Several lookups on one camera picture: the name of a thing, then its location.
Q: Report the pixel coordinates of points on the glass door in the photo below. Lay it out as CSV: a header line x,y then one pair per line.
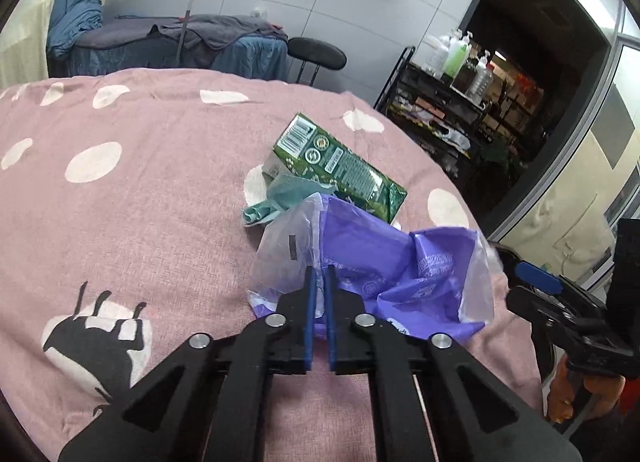
x,y
590,167

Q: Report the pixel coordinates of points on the person's right hand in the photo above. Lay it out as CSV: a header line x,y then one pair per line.
x,y
600,389

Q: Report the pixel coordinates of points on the cream cloth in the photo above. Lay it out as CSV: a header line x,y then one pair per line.
x,y
25,32

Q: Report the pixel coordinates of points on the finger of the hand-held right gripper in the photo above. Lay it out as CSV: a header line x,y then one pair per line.
x,y
545,312
537,276

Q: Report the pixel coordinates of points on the massage bed with grey cover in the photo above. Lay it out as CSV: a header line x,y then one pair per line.
x,y
150,49

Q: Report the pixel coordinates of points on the clear pump bottle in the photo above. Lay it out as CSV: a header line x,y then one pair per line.
x,y
481,77

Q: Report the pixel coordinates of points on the black round stool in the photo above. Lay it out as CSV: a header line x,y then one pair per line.
x,y
317,49

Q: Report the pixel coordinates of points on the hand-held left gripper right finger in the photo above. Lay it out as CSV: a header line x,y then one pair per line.
x,y
331,322

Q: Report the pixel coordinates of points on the green pump bottle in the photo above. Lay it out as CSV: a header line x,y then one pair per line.
x,y
457,54

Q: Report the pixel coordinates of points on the dark pump bottle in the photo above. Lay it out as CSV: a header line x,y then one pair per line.
x,y
464,77

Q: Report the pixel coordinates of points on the purple plastic bag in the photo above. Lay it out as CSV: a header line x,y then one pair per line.
x,y
390,262

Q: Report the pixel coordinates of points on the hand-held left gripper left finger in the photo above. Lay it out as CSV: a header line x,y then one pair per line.
x,y
310,322

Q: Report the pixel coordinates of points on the white pump bottle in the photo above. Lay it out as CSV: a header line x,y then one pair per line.
x,y
437,57

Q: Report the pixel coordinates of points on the green drink carton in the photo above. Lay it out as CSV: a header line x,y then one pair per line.
x,y
345,167

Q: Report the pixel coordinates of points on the blue cloth pile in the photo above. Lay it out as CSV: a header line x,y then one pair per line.
x,y
75,12

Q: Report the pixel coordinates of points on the black trolley cart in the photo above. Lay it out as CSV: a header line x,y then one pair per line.
x,y
430,112

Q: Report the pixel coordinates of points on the white floor lamp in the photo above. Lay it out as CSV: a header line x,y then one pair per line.
x,y
187,2

